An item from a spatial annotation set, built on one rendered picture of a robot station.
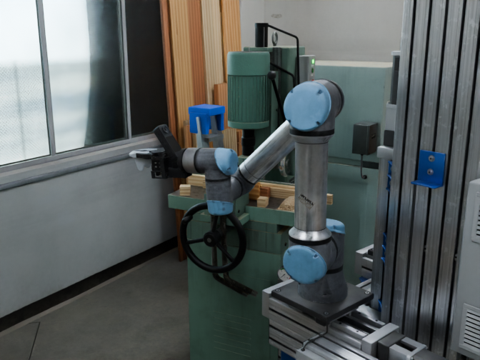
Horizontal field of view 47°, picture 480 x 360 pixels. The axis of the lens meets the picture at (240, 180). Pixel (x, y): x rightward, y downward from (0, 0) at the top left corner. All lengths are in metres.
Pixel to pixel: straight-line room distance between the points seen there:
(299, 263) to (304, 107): 0.42
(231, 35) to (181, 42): 0.61
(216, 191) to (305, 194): 0.27
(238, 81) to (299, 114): 0.90
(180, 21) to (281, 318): 2.46
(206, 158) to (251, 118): 0.73
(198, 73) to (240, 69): 1.75
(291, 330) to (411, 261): 0.43
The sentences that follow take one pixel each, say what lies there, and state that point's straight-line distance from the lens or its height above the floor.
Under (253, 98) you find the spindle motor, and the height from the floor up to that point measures 1.33.
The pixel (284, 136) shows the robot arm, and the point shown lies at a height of 1.30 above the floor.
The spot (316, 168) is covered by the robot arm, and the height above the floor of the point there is 1.25.
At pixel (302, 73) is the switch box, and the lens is 2.53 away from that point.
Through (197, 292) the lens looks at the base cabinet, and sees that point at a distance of 2.52.
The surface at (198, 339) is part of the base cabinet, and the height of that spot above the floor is 0.23.
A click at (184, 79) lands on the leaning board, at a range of 3.82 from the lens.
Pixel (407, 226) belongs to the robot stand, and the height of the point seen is 1.05.
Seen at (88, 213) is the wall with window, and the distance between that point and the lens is 3.53.
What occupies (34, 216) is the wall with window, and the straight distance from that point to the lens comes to 3.27.
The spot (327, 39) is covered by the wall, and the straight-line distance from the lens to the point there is 4.67.
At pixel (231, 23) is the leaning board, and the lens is 4.30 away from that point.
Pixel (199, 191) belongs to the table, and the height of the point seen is 0.90.
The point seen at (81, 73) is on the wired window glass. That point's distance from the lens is 3.48.
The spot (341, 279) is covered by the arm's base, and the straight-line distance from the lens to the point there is 1.69.
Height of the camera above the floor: 1.59
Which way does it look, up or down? 15 degrees down
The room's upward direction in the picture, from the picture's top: straight up
